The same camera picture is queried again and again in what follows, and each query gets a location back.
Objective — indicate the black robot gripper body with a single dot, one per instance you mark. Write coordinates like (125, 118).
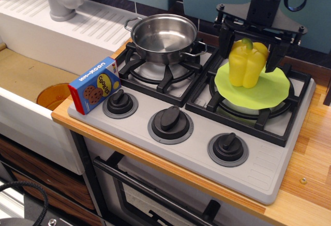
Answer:
(258, 18)

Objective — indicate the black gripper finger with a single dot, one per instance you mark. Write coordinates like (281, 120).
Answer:
(226, 38)
(278, 50)

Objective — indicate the yellow toy bell pepper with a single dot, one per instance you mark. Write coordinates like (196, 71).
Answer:
(246, 61)

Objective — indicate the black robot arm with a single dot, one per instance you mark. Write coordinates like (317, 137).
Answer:
(260, 20)

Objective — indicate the light green plate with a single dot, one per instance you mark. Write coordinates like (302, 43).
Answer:
(271, 89)

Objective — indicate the stainless steel pot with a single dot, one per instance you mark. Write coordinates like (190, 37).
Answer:
(165, 39)

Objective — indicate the middle black stove knob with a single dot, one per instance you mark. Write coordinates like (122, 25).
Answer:
(170, 126)

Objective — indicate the black stove knob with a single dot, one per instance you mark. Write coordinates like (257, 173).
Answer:
(228, 150)
(120, 105)
(170, 126)

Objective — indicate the right black stove knob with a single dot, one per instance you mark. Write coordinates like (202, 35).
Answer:
(228, 150)

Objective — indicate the grey toy stove top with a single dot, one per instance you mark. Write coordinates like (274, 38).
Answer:
(259, 177)

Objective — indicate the left black stove knob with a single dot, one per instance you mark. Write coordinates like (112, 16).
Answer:
(120, 105)

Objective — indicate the left black burner grate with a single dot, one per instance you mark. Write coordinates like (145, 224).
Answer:
(173, 83)

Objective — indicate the black burner grate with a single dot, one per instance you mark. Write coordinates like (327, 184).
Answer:
(274, 125)
(173, 83)

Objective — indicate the right black burner grate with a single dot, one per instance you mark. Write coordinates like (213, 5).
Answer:
(274, 125)

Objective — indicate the blue cookie box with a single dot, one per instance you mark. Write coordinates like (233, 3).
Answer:
(95, 85)

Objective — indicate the orange plastic bowl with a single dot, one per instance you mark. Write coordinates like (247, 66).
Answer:
(51, 97)

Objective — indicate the oven door window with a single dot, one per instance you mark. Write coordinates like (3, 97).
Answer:
(144, 210)

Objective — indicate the white toy sink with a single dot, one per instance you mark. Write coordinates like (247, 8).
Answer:
(37, 52)

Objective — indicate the brown wooden drawer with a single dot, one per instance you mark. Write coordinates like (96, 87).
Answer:
(66, 191)

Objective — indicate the black oven door handle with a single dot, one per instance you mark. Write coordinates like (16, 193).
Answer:
(110, 166)

